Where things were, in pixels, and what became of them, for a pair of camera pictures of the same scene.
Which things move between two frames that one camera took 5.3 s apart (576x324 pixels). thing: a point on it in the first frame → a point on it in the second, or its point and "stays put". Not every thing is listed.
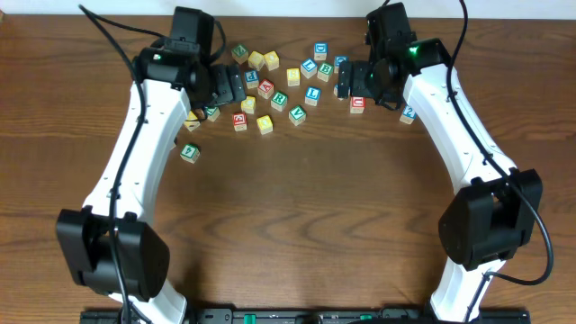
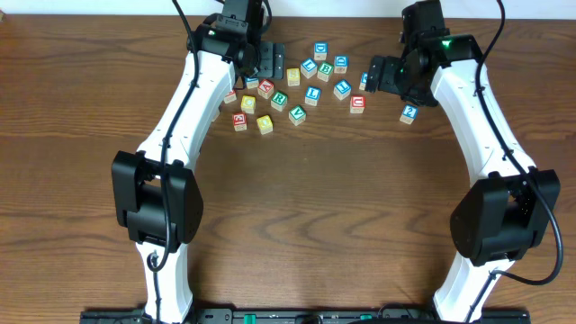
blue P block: x=252 y=79 stays put
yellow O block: x=265 y=125 stays put
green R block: x=279 y=101 stays put
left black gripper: x=229 y=84 → x=274 y=59
